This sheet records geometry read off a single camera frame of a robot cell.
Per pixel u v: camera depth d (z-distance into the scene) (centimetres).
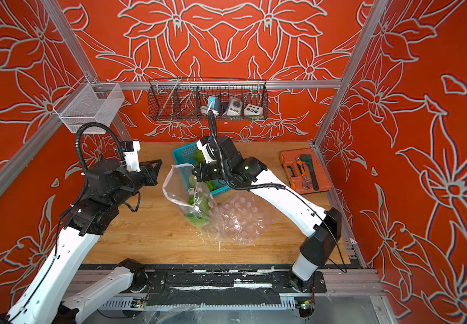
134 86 92
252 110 94
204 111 97
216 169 58
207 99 84
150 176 55
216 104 85
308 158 104
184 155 107
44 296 37
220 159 51
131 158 55
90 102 92
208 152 57
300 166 101
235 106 91
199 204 65
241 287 73
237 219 88
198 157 107
